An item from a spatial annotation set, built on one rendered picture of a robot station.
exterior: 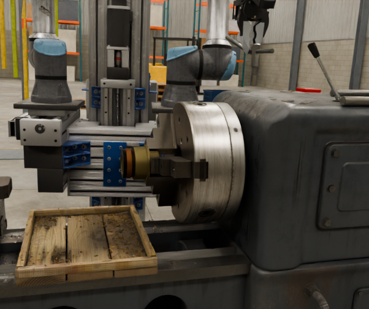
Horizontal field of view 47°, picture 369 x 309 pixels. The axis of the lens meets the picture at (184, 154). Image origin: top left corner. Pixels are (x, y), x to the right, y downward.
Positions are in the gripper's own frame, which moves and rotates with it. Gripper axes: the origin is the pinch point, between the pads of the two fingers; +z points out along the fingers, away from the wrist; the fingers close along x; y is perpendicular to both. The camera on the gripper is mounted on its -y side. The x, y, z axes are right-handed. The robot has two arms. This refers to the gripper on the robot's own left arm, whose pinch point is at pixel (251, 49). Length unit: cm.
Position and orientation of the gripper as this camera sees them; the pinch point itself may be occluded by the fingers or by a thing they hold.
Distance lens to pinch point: 125.4
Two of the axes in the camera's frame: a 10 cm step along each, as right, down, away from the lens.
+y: -2.8, -2.3, 9.3
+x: -9.6, 0.2, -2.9
